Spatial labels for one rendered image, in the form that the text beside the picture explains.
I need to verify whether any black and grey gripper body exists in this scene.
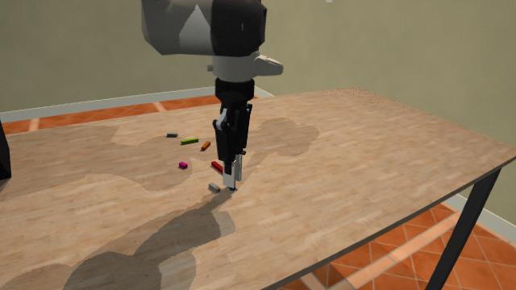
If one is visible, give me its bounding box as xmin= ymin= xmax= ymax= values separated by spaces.
xmin=215 ymin=77 xmax=255 ymax=126

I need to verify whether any lime green rod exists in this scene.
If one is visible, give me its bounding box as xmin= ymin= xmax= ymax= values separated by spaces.
xmin=181 ymin=138 xmax=198 ymax=145

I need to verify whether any orange rod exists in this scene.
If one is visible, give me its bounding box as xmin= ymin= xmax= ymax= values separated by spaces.
xmin=202 ymin=141 xmax=210 ymax=151

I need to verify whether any red rod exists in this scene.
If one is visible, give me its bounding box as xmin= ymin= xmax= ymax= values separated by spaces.
xmin=211 ymin=161 xmax=223 ymax=174

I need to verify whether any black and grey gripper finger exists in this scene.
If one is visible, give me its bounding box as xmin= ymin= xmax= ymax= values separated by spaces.
xmin=235 ymin=103 xmax=252 ymax=181
xmin=213 ymin=109 xmax=242 ymax=188

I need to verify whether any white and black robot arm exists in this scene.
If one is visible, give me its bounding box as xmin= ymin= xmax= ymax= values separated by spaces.
xmin=141 ymin=0 xmax=284 ymax=82

